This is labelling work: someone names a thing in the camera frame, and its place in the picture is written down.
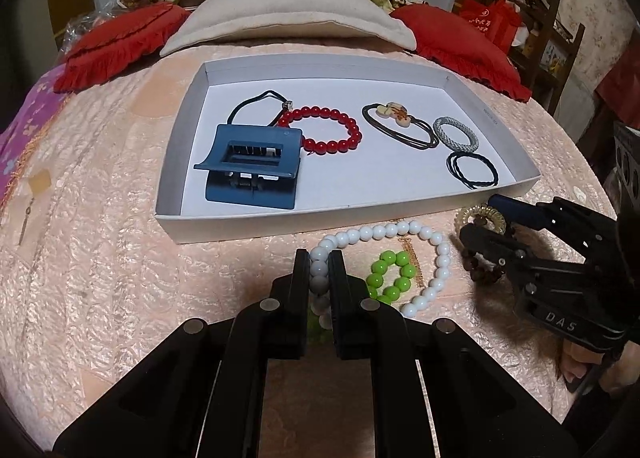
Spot gold spiral hair tie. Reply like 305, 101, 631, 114
453, 203, 504, 236

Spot black elastic hair ties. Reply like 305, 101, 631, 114
446, 150, 500, 191

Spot green bead bracelet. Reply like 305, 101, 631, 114
365, 249, 418, 307

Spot silver woven bangle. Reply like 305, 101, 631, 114
433, 116, 480, 153

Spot white bead necklace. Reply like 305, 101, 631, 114
308, 219, 452, 332

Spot brown hair tie with flower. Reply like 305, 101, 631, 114
361, 100, 442, 151

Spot red bead bracelet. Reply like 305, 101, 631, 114
275, 105, 364, 157

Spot blue hair claw clip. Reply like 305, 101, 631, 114
193, 125, 303, 210

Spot black cord with charm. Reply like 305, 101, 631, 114
226, 89, 296, 128

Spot person's right hand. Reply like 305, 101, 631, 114
560, 340, 640, 393

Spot wooden chair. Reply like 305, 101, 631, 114
506, 0, 586, 116

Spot red gift bag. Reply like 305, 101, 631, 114
459, 0, 523, 53

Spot right red cushion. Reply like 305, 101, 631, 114
390, 3, 532, 103

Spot white cardboard box tray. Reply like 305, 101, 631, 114
154, 54, 540, 244

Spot purple floral sheet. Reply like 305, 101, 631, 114
1, 64, 66, 204

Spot beige pillow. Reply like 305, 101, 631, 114
160, 0, 416, 58

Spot left red fringed cushion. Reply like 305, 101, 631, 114
53, 2, 190, 93

